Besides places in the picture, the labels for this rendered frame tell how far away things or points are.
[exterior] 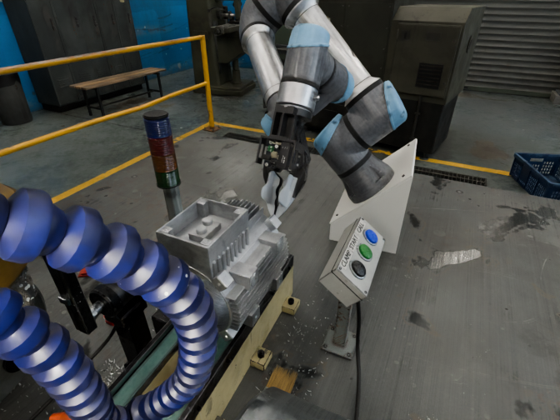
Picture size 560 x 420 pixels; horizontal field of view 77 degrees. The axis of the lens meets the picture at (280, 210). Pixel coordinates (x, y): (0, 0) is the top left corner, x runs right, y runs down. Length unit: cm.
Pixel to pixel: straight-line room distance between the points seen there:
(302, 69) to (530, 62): 652
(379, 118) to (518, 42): 613
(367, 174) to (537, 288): 54
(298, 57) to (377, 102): 35
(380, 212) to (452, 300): 29
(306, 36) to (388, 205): 52
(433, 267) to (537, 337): 28
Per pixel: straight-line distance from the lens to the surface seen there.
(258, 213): 68
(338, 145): 100
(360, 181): 102
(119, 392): 69
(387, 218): 104
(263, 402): 37
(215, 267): 56
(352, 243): 64
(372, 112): 97
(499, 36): 701
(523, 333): 102
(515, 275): 118
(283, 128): 66
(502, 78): 710
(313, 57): 69
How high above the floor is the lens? 147
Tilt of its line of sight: 32 degrees down
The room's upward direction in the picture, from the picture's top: straight up
